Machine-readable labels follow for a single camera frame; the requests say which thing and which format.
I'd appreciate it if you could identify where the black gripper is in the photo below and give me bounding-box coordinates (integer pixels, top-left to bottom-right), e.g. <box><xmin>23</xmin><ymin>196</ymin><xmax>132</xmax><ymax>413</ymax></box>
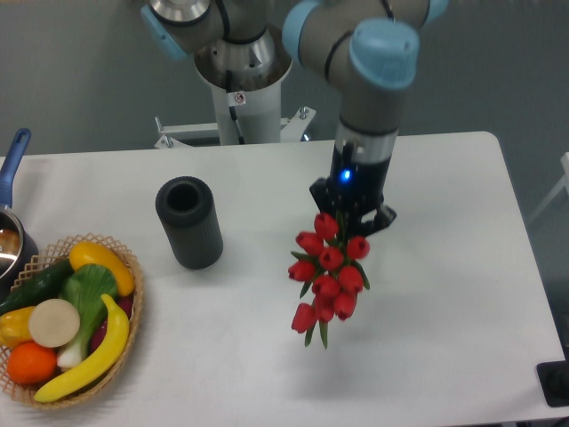
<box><xmin>309</xmin><ymin>153</ymin><xmax>397</xmax><ymax>236</ymax></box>

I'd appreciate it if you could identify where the red tulip bouquet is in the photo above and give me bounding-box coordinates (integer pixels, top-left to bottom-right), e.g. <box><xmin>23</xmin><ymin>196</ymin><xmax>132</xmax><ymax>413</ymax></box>
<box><xmin>288</xmin><ymin>212</ymin><xmax>371</xmax><ymax>347</ymax></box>

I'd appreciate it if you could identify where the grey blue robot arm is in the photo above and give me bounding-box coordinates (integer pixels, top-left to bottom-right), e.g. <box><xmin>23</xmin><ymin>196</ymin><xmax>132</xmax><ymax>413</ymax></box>
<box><xmin>140</xmin><ymin>1</ymin><xmax>447</xmax><ymax>236</ymax></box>

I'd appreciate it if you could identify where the dark grey ribbed vase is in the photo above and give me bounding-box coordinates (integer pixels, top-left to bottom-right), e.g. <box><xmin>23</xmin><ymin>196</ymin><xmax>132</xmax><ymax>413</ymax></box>
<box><xmin>155</xmin><ymin>176</ymin><xmax>223</xmax><ymax>270</ymax></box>

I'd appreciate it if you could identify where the white furniture leg right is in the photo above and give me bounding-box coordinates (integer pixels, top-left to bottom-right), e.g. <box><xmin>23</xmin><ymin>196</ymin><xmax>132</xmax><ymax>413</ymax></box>
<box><xmin>526</xmin><ymin>151</ymin><xmax>569</xmax><ymax>223</ymax></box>

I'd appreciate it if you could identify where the black device at table edge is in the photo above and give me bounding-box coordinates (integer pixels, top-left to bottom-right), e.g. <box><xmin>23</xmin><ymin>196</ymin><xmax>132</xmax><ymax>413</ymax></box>
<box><xmin>536</xmin><ymin>360</ymin><xmax>568</xmax><ymax>407</ymax></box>

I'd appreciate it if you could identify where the purple eggplant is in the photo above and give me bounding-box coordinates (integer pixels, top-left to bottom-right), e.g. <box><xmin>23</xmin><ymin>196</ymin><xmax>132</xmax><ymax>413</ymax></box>
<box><xmin>89</xmin><ymin>295</ymin><xmax>133</xmax><ymax>354</ymax></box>

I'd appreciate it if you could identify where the green bok choy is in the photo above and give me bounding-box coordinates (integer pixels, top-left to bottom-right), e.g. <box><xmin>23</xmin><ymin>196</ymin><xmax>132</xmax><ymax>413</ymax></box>
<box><xmin>57</xmin><ymin>264</ymin><xmax>117</xmax><ymax>371</ymax></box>

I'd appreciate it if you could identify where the woven wicker basket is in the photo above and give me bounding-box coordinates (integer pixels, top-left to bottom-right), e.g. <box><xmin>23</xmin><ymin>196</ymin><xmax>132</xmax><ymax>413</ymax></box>
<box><xmin>1</xmin><ymin>233</ymin><xmax>144</xmax><ymax>410</ymax></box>

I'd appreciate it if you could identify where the yellow banana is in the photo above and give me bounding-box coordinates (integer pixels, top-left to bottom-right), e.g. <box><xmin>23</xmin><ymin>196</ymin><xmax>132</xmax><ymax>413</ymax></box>
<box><xmin>34</xmin><ymin>294</ymin><xmax>130</xmax><ymax>403</ymax></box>

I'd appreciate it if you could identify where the green cucumber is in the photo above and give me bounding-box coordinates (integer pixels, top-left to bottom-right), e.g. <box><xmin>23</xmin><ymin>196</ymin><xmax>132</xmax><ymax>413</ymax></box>
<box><xmin>1</xmin><ymin>259</ymin><xmax>74</xmax><ymax>315</ymax></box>

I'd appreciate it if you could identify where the orange fruit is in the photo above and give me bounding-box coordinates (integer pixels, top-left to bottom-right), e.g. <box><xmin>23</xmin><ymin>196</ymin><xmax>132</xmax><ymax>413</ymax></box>
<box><xmin>6</xmin><ymin>342</ymin><xmax>57</xmax><ymax>385</ymax></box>

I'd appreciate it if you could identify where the yellow bell pepper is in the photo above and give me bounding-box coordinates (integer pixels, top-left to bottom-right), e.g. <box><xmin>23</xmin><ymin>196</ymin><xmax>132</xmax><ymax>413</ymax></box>
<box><xmin>1</xmin><ymin>306</ymin><xmax>36</xmax><ymax>349</ymax></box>

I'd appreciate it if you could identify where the blue handled saucepan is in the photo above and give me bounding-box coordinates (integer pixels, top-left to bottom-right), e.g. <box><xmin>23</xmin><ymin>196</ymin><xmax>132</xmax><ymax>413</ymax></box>
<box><xmin>1</xmin><ymin>128</ymin><xmax>38</xmax><ymax>301</ymax></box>

